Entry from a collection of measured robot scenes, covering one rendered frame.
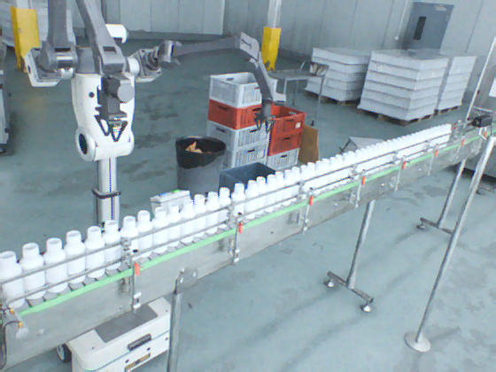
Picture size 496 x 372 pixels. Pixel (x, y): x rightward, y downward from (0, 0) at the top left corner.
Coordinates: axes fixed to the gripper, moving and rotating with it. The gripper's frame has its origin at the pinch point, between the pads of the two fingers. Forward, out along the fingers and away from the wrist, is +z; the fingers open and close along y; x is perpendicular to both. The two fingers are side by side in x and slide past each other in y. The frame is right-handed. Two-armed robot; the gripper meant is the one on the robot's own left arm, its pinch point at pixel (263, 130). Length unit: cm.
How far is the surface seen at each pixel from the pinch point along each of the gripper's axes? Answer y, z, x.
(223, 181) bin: 12.2, 31.4, 15.3
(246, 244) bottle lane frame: -42, 34, 49
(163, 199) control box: -24, 11, 80
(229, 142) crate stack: 141, 66, -108
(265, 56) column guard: 654, 69, -699
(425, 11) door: 364, -76, -959
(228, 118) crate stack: 146, 43, -108
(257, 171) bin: 14.8, 32.8, -15.1
